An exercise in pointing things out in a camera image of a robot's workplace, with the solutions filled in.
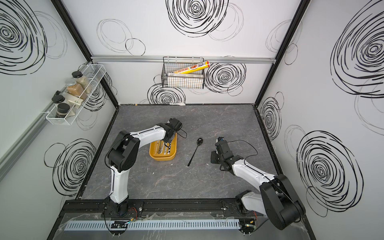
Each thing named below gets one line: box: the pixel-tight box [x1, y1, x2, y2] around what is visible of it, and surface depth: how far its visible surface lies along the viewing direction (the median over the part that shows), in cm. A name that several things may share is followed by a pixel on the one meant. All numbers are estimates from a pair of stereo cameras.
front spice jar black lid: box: [57, 103, 70, 118], surface depth 64 cm
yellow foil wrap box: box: [172, 60, 211, 74], surface depth 91 cm
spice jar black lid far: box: [72, 71, 91, 91], surface depth 76 cm
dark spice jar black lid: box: [51, 95, 65, 104], surface depth 64 cm
